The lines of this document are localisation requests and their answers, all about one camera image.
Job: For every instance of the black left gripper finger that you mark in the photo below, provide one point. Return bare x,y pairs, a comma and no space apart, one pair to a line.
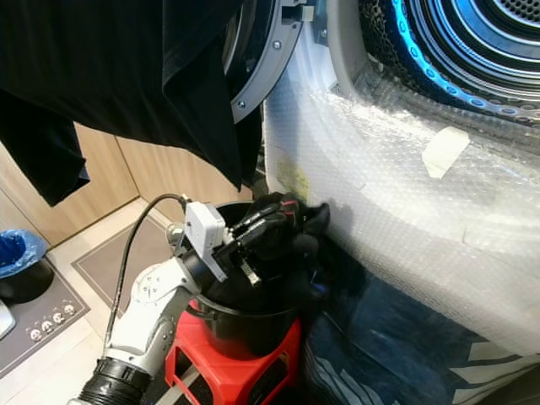
309,218
297,248

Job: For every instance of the black garment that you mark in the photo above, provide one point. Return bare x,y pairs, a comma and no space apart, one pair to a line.
126,67

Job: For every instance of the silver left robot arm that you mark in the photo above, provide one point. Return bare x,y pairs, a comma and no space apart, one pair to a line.
148,312

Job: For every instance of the white washing machine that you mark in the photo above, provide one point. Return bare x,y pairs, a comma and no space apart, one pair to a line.
388,211

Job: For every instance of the yellow warning sticker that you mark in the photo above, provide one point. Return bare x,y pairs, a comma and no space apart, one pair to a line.
292,178

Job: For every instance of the black plastic bucket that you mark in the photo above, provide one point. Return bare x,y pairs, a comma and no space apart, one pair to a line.
240,329

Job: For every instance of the wooden cabinet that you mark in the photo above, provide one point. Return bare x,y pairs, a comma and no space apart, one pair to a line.
160,173

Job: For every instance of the plain grey floor mat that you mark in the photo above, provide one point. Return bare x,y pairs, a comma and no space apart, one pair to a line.
118,261

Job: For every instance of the dark blue patterned rug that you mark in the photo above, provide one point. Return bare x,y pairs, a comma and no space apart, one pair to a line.
388,354

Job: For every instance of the red plastic stool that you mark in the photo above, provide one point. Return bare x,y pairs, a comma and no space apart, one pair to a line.
219,375

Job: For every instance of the beige tape patch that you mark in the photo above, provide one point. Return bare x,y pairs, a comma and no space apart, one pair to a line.
445,152

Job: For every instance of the grey round washer door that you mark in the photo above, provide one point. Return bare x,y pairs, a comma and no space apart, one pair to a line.
268,67

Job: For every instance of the leopard print cloth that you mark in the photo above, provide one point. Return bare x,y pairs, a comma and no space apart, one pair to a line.
378,34

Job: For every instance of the black bin with blue bag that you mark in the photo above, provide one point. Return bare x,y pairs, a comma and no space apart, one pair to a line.
21,261

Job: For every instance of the white floor device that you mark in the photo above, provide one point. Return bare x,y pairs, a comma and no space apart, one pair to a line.
5,321

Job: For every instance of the blue lit steel drum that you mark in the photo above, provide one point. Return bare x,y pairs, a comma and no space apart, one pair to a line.
456,51

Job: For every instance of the grey floor mat with dots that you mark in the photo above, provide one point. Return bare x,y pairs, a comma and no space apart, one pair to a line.
42,333

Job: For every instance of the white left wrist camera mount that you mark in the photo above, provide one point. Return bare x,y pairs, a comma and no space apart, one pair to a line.
206,229

